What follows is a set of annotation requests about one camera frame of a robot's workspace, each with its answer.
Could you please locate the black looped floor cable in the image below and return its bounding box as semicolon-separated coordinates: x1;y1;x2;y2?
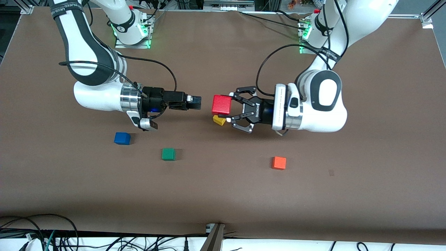
0;214;79;251

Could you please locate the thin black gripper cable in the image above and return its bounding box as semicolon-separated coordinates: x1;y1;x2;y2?
115;54;178;93

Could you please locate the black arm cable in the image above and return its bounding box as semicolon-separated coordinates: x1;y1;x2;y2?
59;61;145;97
255;0;349;97

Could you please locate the black base cable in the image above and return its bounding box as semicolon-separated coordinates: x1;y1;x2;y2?
239;10;307;30
275;10;302;22

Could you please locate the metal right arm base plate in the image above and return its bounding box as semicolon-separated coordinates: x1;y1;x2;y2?
114;16;154;49

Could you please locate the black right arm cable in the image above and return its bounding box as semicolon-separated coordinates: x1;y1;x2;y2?
59;61;145;97

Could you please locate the grey power strip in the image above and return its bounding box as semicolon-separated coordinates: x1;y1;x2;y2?
204;0;255;11

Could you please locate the teal cable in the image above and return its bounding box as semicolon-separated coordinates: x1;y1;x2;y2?
45;230;56;251

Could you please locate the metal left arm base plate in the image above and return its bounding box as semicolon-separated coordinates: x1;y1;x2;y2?
299;19;316;55

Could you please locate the grey slanted support beam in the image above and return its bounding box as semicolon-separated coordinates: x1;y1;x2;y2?
200;223;225;251

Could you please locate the red wooden block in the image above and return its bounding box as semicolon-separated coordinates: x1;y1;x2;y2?
212;95;233;115

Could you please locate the black table edge bar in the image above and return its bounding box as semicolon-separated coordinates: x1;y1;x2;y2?
0;228;209;239

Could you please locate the brown table cover mat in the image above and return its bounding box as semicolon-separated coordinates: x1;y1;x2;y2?
0;7;446;244

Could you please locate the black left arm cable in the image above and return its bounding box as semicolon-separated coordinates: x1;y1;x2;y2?
255;0;349;97

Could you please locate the black velcro cable strap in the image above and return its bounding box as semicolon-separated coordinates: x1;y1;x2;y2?
50;1;85;21
321;47;341;63

